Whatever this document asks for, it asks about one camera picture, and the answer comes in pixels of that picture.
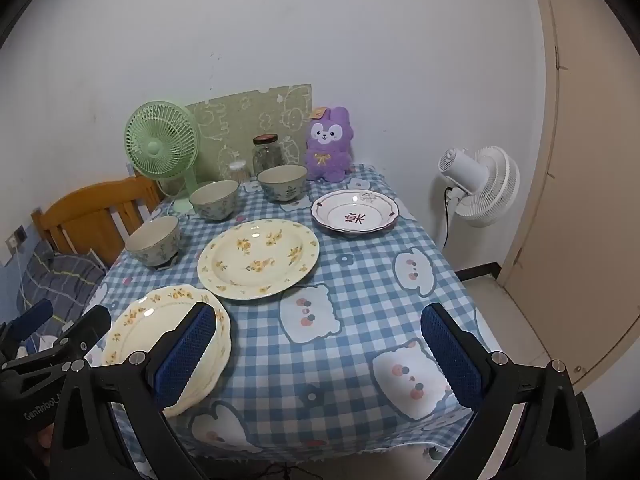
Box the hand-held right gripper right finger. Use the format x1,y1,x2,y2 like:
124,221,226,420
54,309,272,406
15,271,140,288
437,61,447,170
420,302,588,480

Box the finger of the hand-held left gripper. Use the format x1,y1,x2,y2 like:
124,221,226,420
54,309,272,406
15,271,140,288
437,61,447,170
0,299,54,361
17,305,112,363

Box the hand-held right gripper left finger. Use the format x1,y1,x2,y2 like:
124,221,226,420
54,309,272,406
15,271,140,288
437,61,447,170
50,302,226,480

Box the cream floral plates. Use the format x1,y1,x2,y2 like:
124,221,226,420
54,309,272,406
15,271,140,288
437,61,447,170
100,284,233,418

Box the floral ceramic bowl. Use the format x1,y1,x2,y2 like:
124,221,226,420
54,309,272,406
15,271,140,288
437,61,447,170
257,165,308,203
125,215,181,267
189,180,240,221

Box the round yellow floral plate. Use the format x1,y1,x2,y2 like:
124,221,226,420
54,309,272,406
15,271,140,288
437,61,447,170
197,219,321,302

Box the white red-patterned plate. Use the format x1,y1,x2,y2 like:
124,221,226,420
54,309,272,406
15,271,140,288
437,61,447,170
311,189,401,236

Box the grey striped pillow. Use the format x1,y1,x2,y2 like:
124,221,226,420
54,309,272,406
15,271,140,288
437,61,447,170
17,240,107,321

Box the blue checkered tablecloth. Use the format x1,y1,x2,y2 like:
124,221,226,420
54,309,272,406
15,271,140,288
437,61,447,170
82,162,501,478

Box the white standing fan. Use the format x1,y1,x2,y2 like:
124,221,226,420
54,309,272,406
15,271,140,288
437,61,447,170
438,146,521,251

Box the small clear toothpick jar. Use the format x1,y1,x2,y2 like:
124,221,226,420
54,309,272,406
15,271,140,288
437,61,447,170
227,160,251,186

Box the green desk fan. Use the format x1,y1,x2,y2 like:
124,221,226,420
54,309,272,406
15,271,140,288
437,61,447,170
124,101,213,216

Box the beige door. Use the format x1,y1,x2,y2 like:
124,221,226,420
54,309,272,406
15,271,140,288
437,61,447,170
500,0,640,396

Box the glass jar with dark lid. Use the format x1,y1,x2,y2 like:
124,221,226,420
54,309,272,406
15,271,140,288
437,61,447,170
251,133,282,177

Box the purple plush toy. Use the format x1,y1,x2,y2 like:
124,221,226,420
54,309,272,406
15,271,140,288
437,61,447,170
305,106,355,182

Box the green patterned board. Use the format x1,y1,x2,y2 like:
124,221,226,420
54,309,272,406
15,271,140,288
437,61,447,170
186,84,313,183

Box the wall socket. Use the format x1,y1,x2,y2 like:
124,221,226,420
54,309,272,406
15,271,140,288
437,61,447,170
5,226,29,257

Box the black fan cable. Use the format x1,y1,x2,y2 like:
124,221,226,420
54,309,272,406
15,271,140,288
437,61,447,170
443,187,454,249

